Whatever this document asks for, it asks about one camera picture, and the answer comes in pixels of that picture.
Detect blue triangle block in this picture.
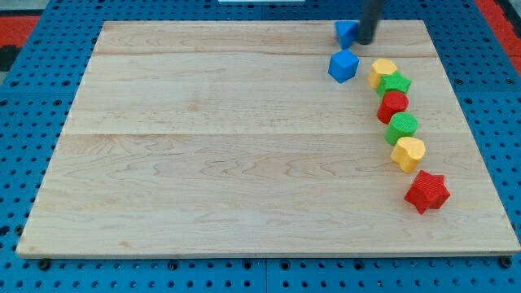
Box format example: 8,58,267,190
335,20,359,50

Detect light wooden board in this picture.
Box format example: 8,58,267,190
17,20,520,259

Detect blue cube block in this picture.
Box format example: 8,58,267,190
328,50,360,83

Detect red cylinder block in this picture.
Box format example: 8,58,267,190
377,91,409,125

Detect green cylinder block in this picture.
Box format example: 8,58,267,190
384,112,418,146

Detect yellow hexagon block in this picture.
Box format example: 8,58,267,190
367,59,398,90

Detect yellow heart block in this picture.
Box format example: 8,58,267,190
391,137,426,173

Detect green star block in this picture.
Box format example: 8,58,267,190
376,71,412,98

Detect red star block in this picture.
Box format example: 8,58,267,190
404,170,451,214

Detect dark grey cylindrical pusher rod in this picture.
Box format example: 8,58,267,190
357,0,385,45

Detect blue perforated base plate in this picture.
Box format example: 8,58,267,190
1,0,520,292

